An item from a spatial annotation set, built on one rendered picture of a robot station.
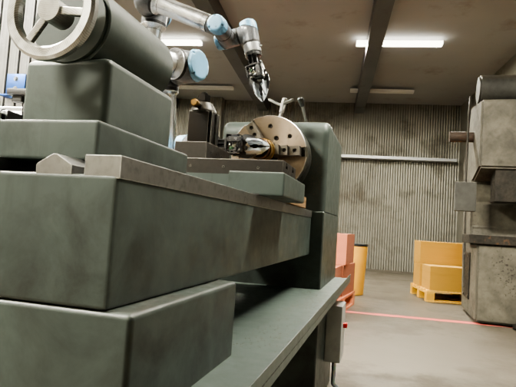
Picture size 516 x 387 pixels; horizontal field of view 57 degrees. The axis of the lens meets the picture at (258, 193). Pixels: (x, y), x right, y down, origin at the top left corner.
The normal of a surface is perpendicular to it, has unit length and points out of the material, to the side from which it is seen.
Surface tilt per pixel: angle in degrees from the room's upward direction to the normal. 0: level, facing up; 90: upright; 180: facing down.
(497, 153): 92
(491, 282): 90
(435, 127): 90
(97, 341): 90
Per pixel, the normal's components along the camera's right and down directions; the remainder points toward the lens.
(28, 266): -0.26, -0.08
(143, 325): 0.96, 0.04
